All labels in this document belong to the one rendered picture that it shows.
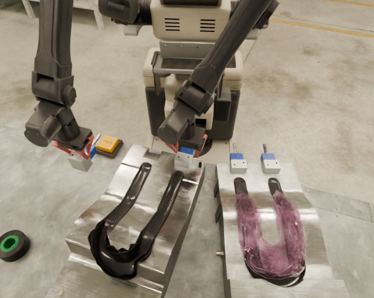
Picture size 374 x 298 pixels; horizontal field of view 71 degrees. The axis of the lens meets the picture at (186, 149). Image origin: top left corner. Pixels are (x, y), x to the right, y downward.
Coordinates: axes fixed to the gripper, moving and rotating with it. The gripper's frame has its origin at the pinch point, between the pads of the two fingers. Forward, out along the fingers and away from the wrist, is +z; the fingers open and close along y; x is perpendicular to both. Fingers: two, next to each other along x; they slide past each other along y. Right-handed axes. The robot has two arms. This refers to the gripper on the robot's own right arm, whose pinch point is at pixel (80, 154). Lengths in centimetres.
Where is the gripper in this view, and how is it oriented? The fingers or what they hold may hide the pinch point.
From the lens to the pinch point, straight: 85.9
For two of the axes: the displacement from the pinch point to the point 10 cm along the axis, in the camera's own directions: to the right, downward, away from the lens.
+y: 9.5, 2.4, -2.1
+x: 3.1, -7.2, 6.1
